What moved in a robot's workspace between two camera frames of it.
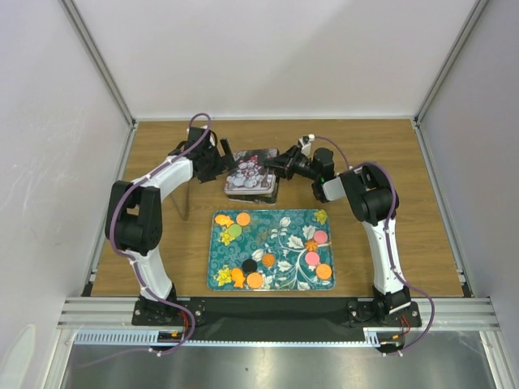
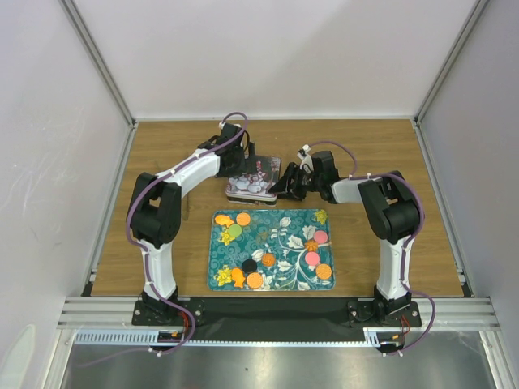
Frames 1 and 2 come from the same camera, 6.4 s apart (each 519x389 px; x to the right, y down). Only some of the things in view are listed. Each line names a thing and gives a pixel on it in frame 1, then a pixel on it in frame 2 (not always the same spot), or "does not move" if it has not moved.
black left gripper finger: (228, 157) -> (251, 149)
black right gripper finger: (280, 173) -> (299, 194)
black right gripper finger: (279, 161) -> (287, 183)
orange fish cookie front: (238, 275) does not move
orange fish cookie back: (224, 220) does not move
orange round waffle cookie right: (323, 271) does not move
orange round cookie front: (255, 280) does not move
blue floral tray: (271, 250) does not move
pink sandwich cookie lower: (312, 258) does not move
